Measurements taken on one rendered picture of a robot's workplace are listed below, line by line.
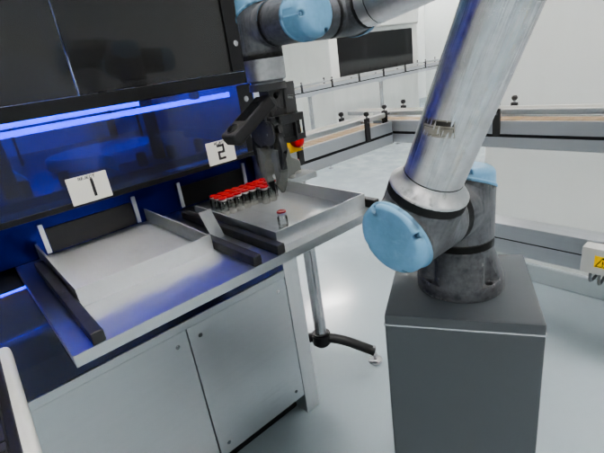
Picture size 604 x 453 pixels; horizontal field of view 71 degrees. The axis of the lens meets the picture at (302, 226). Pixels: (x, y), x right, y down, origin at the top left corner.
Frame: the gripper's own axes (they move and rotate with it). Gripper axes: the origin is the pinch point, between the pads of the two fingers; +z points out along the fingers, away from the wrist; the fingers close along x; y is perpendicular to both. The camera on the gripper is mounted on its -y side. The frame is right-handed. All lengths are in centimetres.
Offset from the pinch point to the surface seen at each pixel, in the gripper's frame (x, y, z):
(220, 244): 2.9, -13.3, 8.5
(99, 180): 31.5, -24.3, -4.5
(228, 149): 31.5, 9.6, -3.5
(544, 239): -18, 99, 46
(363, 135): 42, 77, 7
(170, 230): 25.2, -14.1, 10.1
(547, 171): 3, 158, 39
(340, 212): -6.0, 12.0, 8.8
